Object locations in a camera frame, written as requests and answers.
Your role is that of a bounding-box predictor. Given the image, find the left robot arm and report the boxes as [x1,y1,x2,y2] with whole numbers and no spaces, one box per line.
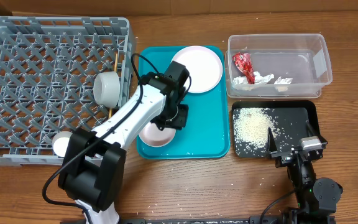
[42,61,191,223]

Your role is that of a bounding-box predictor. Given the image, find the white paper cup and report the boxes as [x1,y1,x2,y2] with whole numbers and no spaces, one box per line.
[52,131,72,157]

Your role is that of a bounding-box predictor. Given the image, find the teal serving tray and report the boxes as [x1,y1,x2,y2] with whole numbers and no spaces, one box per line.
[136,45,230,159]

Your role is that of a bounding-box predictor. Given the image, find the wooden chopstick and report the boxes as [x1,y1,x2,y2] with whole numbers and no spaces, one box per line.
[109,52,119,118]

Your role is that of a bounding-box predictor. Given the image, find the red snack wrapper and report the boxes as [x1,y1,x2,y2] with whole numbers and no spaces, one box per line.
[232,52,255,84]

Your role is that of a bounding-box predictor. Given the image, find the grey bowl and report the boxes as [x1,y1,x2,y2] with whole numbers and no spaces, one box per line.
[93,72,121,108]

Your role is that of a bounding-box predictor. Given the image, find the small pink-rimmed white plate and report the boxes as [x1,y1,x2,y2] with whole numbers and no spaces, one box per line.
[139,123,176,147]

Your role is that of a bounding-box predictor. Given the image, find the clear plastic waste bin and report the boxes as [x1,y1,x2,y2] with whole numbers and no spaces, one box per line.
[225,34,333,99]

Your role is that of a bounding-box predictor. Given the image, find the large white plate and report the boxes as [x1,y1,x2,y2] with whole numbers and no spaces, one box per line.
[172,45,223,93]

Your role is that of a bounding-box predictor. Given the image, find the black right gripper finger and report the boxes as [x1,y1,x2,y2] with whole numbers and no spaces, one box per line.
[267,128,277,153]
[306,121,328,144]

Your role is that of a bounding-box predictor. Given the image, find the white rice grains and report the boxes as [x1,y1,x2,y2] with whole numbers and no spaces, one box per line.
[232,108,293,157]

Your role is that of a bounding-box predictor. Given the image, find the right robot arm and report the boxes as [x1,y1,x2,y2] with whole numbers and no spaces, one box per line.
[259,122,343,224]

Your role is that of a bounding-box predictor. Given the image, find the white tissue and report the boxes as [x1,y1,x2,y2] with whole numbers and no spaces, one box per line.
[233,71,274,91]

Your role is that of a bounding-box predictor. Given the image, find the black waste tray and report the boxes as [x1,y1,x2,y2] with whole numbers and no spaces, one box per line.
[232,100,319,152]

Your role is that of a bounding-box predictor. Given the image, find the grey dishwasher rack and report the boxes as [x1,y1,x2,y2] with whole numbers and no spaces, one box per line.
[0,16,136,166]

